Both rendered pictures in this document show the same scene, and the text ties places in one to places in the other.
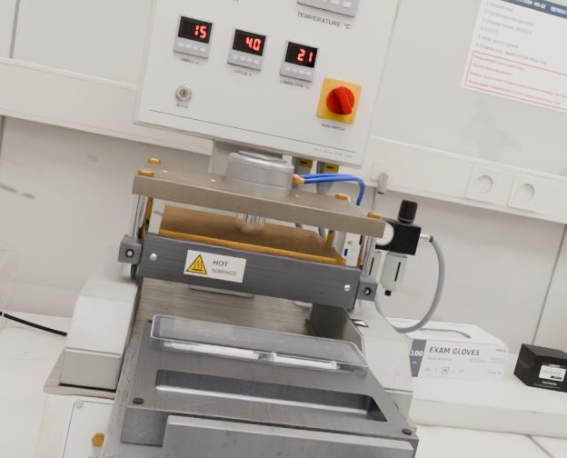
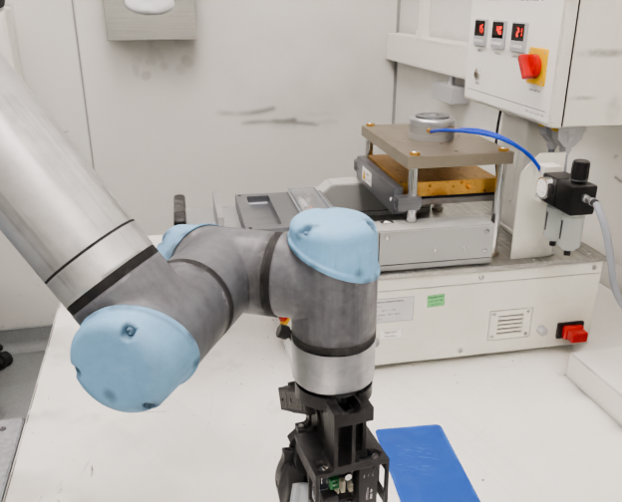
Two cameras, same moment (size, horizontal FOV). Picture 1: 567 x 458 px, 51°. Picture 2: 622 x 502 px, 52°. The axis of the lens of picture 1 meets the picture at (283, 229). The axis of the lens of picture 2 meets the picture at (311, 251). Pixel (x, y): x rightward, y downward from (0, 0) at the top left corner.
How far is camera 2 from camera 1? 120 cm
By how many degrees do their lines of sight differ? 86
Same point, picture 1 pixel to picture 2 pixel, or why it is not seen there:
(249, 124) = (499, 93)
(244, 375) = (277, 205)
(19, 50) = not seen: hidden behind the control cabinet
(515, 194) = not seen: outside the picture
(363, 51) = (549, 18)
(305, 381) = (284, 213)
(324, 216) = (393, 151)
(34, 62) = not seen: hidden behind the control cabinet
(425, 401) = (621, 397)
